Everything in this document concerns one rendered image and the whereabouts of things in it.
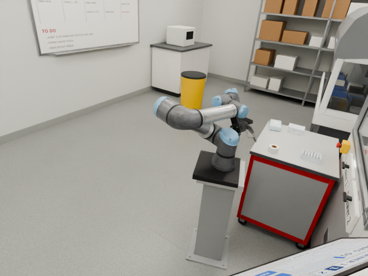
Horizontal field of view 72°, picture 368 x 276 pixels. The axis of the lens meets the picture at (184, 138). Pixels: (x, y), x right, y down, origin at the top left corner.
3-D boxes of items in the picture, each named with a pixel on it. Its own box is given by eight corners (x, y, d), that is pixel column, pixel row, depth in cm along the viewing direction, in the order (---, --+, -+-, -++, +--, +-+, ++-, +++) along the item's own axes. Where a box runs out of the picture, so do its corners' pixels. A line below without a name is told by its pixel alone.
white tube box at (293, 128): (286, 131, 213) (288, 126, 211) (288, 128, 220) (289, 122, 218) (302, 136, 208) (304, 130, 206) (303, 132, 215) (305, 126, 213)
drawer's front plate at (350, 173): (344, 193, 138) (351, 177, 133) (343, 167, 161) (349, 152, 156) (348, 194, 137) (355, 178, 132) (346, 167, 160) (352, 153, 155)
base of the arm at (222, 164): (211, 170, 152) (214, 156, 147) (210, 155, 165) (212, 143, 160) (236, 172, 152) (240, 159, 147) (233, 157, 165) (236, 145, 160)
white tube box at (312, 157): (300, 157, 178) (302, 153, 176) (302, 153, 184) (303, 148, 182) (319, 164, 173) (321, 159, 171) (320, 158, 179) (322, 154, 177)
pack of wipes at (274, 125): (280, 132, 212) (281, 127, 210) (268, 130, 215) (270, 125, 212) (280, 125, 225) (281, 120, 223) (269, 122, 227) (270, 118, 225)
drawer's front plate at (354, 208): (345, 233, 113) (355, 214, 108) (344, 195, 136) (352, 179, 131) (350, 234, 113) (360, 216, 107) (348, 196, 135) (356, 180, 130)
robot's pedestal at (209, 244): (185, 259, 187) (194, 178, 150) (193, 228, 212) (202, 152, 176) (226, 270, 182) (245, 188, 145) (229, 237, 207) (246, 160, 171)
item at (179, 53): (149, 90, 513) (149, 25, 454) (180, 79, 599) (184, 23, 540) (178, 99, 480) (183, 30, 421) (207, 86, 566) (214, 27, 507)
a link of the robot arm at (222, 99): (225, 101, 140) (237, 97, 146) (211, 94, 147) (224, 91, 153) (222, 114, 144) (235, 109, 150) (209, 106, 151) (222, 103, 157)
